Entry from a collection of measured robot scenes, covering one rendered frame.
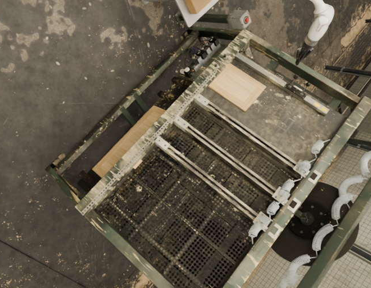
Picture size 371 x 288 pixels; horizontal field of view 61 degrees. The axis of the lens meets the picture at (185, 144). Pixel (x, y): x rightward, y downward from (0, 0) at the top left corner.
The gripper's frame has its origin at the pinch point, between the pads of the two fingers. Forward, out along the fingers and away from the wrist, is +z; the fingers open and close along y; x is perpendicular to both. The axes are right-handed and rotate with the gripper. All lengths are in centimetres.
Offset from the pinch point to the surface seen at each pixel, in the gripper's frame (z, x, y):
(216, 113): 40, -21, -61
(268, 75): 33.5, 12.5, -9.9
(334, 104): 34, -20, 43
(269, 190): 39, -90, -30
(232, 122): 40, -30, -49
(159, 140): 49, -39, -110
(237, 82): 40, 11, -37
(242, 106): 41, -14, -36
